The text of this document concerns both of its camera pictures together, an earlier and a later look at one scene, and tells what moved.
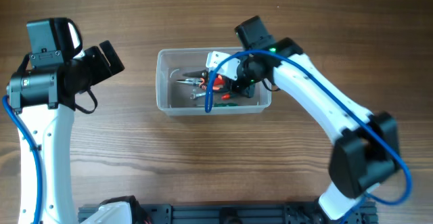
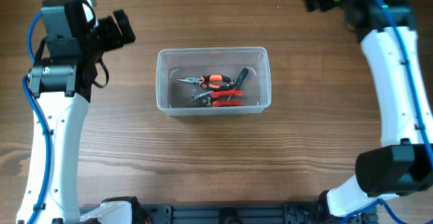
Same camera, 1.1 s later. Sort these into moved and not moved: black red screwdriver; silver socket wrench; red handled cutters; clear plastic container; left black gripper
Moved: left black gripper; red handled cutters; black red screwdriver
Not moved: silver socket wrench; clear plastic container
